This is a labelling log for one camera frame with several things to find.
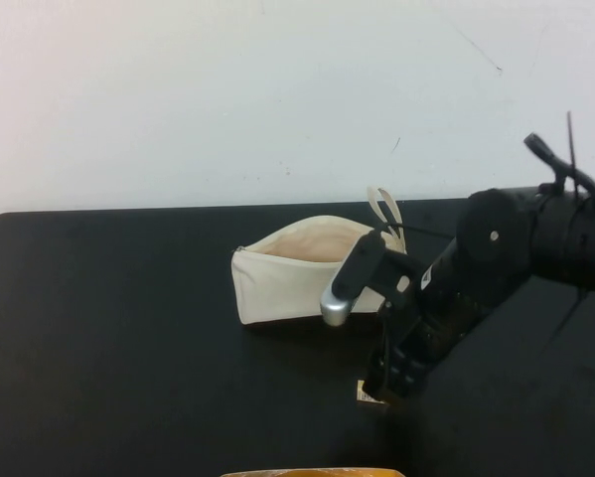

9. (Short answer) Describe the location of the cream fabric pencil case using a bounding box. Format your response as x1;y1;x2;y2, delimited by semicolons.
230;185;405;328

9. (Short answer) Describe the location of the yellow paper object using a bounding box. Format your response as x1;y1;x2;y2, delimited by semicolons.
221;452;403;477

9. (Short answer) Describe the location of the yellow eraser with barcode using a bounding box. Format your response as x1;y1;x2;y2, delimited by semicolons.
356;379;390;406

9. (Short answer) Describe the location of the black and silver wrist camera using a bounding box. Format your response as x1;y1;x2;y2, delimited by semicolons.
319;230;413;328

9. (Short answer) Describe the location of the thin black camera cable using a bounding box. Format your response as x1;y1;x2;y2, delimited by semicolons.
375;223;460;240

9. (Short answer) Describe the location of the black zip tie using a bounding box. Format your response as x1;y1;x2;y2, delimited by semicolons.
566;110;585;200

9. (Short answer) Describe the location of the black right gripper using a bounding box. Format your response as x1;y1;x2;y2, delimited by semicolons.
361;237;500;402

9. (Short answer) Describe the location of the black cable with connector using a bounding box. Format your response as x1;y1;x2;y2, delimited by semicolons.
522;132;595;196

